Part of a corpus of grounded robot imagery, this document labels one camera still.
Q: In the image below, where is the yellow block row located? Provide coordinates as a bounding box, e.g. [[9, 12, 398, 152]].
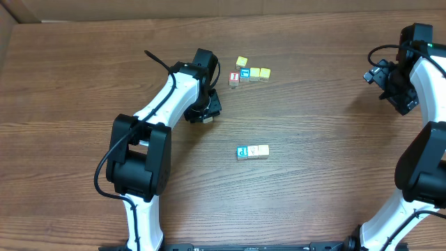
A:
[[259, 68, 271, 82], [249, 67, 261, 82]]

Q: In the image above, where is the yellow block middle row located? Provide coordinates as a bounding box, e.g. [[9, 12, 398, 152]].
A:
[[249, 67, 261, 82]]

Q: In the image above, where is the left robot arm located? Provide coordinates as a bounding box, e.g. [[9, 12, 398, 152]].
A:
[[97, 49, 222, 250]]

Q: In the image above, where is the blue picture block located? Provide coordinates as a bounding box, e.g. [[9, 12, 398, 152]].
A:
[[240, 68, 250, 82]]

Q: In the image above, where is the red letter I block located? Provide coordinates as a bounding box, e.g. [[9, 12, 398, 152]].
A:
[[229, 72, 240, 87]]

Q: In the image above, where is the blue letter P block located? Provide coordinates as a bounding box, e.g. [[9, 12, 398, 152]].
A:
[[236, 146, 248, 160]]

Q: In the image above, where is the white ice cream block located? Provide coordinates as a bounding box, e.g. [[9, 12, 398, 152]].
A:
[[247, 145, 259, 159]]

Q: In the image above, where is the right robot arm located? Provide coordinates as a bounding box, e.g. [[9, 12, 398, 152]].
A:
[[335, 23, 445, 251]]

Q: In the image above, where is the yellow letter K block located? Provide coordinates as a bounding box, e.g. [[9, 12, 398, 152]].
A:
[[258, 145, 270, 158]]

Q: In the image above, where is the yellow block right row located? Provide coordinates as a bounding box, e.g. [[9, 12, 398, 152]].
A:
[[259, 68, 271, 82]]

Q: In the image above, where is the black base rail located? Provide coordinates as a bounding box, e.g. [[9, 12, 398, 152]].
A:
[[98, 241, 409, 251]]

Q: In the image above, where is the yellow block far top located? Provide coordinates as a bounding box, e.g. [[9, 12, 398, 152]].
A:
[[236, 56, 248, 70]]

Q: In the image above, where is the green letter Z block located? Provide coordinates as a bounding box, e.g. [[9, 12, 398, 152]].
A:
[[203, 117, 213, 123]]

